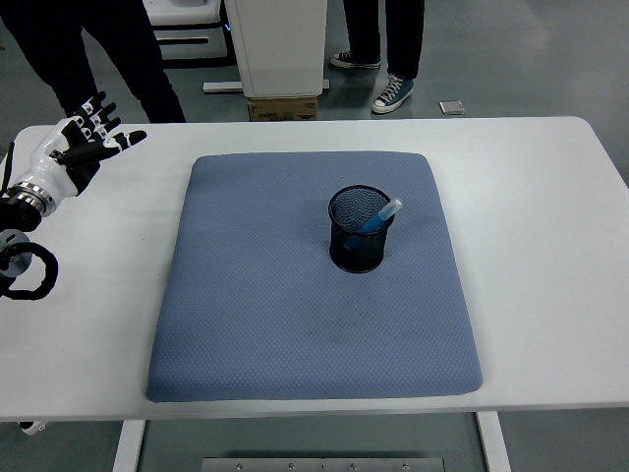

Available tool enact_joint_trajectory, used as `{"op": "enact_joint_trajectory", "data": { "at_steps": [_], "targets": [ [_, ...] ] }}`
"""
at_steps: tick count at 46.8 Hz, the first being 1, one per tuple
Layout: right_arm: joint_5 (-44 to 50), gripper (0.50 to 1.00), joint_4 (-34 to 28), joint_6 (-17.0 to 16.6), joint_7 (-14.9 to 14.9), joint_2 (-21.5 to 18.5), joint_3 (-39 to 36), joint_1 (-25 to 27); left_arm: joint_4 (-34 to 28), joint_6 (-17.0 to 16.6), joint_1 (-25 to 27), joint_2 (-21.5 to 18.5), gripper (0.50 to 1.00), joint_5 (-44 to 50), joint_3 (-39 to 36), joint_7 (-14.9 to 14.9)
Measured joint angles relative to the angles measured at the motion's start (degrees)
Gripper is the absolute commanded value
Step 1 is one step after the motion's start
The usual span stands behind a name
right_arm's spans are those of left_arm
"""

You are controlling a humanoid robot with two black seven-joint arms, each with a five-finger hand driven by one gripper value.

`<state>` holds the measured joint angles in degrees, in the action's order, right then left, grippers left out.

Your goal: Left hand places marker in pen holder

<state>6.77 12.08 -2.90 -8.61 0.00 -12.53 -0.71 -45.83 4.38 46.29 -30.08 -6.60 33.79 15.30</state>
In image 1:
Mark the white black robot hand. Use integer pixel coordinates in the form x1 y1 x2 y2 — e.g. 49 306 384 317
24 91 147 198

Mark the blue marker with clear cap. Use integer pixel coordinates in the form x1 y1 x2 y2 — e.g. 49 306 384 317
343 197 403 251

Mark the black mesh pen holder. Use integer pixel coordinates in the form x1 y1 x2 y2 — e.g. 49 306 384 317
327 184 396 274

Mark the white floor bar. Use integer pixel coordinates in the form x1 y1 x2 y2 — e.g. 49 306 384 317
201 78 331 94

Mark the brown cardboard box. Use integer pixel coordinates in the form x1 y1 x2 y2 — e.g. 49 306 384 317
247 95 319 123

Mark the white table leg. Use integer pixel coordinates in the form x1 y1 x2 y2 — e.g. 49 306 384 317
475 411 513 472
111 420 147 472

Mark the blue-grey textured mat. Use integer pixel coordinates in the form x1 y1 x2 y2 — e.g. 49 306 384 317
144 150 484 404

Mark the person with blue sneakers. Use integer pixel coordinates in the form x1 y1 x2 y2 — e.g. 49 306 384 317
328 0 427 115

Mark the white machine pedestal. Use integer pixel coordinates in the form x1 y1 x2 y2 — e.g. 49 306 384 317
224 0 329 98

